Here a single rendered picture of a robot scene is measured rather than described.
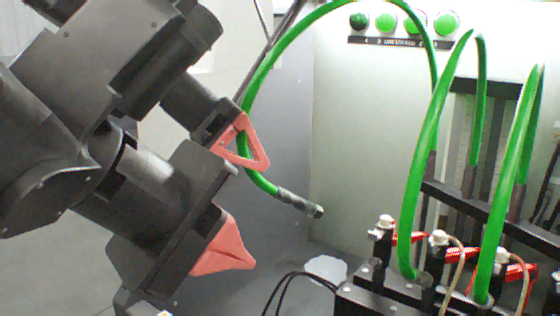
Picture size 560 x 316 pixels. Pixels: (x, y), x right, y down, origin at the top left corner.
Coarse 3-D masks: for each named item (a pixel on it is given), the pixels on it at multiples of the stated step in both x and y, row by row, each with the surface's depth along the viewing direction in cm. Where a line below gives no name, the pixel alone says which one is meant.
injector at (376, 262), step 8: (376, 224) 59; (392, 232) 58; (384, 240) 58; (392, 240) 58; (376, 248) 59; (384, 248) 58; (376, 256) 59; (384, 256) 59; (376, 264) 57; (384, 264) 59; (376, 272) 61; (384, 272) 61; (376, 280) 61; (384, 280) 61; (376, 288) 61
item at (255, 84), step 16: (336, 0) 52; (352, 0) 53; (368, 0) 55; (384, 0) 56; (400, 0) 57; (320, 16) 51; (416, 16) 60; (288, 32) 50; (272, 48) 50; (432, 48) 63; (272, 64) 50; (432, 64) 65; (256, 80) 49; (432, 80) 66; (240, 144) 51; (432, 144) 70; (256, 176) 53; (272, 192) 55
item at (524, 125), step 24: (528, 72) 40; (528, 96) 37; (528, 120) 36; (528, 144) 53; (504, 168) 35; (528, 168) 55; (504, 192) 34; (504, 216) 34; (480, 264) 35; (480, 288) 36
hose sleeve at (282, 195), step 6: (276, 186) 56; (276, 192) 56; (282, 192) 56; (288, 192) 57; (276, 198) 56; (282, 198) 56; (288, 198) 57; (294, 198) 57; (300, 198) 58; (288, 204) 58; (294, 204) 58; (300, 204) 58; (306, 204) 59; (312, 204) 60; (300, 210) 59; (306, 210) 59; (312, 210) 60
